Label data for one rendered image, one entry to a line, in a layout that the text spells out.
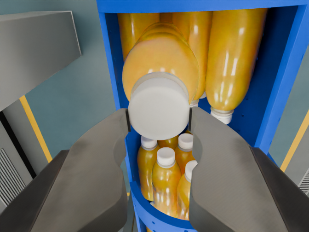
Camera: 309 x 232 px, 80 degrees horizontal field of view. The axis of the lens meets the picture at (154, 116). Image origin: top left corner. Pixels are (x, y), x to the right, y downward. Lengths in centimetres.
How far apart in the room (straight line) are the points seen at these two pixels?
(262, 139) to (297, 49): 11
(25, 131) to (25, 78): 126
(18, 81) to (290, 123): 199
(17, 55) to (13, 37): 7
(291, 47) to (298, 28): 2
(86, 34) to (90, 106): 59
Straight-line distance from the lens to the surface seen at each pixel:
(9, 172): 230
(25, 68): 104
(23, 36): 107
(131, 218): 154
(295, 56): 25
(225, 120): 36
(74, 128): 195
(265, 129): 28
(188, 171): 37
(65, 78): 171
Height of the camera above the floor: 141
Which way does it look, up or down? 58 degrees down
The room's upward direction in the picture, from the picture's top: 175 degrees counter-clockwise
